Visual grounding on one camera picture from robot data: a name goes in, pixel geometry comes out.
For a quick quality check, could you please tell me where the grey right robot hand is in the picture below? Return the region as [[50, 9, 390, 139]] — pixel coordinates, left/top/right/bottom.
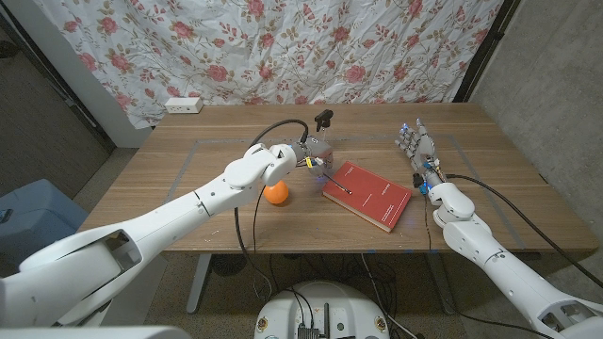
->
[[394, 117, 443, 180]]

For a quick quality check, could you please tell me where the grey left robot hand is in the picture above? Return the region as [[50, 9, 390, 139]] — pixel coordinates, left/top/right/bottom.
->
[[294, 136, 334, 178]]

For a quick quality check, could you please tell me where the black mechanical pencil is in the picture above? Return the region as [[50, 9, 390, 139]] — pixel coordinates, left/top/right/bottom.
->
[[322, 172, 353, 195]]

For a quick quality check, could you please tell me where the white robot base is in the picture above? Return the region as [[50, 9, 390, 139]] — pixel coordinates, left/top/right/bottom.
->
[[253, 281, 391, 339]]

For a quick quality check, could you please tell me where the red notebook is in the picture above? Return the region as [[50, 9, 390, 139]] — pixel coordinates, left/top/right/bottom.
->
[[321, 160, 414, 234]]

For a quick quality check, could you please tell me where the clear spray bottle black nozzle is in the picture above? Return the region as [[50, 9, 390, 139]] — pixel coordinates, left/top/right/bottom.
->
[[314, 108, 335, 142]]

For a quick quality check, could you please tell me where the orange fruit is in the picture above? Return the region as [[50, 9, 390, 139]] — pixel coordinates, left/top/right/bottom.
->
[[263, 180, 290, 205]]

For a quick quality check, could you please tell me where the floral backdrop cloth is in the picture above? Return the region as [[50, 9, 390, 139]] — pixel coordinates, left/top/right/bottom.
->
[[32, 0, 505, 131]]

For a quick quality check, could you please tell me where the black backdrop stand pole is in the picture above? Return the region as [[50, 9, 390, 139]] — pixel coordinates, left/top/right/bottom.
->
[[452, 0, 522, 104]]

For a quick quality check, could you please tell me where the grey table leg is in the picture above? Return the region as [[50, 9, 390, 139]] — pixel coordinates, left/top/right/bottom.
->
[[186, 253, 213, 315], [426, 253, 457, 315]]

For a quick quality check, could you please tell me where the white power strip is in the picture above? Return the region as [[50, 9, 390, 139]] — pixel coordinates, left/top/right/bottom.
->
[[164, 97, 204, 115]]

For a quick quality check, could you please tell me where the black round disc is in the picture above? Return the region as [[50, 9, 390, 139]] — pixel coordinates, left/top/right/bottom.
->
[[210, 253, 250, 278]]

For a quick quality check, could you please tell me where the white robot torso shell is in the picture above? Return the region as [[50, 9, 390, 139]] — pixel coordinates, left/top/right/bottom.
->
[[0, 325, 192, 339]]

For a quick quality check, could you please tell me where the blue plastic bin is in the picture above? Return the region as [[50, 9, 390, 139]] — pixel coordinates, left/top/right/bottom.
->
[[0, 178, 90, 279]]

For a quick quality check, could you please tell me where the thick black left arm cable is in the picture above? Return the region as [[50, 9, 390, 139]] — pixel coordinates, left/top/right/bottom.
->
[[234, 118, 310, 302]]

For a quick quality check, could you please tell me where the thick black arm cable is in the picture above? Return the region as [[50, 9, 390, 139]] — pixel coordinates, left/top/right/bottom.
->
[[234, 118, 310, 302], [445, 172, 603, 289]]

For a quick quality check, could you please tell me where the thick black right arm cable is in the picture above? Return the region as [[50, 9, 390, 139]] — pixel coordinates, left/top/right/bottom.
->
[[445, 172, 603, 289]]

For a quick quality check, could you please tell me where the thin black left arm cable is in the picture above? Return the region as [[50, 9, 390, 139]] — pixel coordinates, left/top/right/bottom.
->
[[252, 186, 266, 258]]

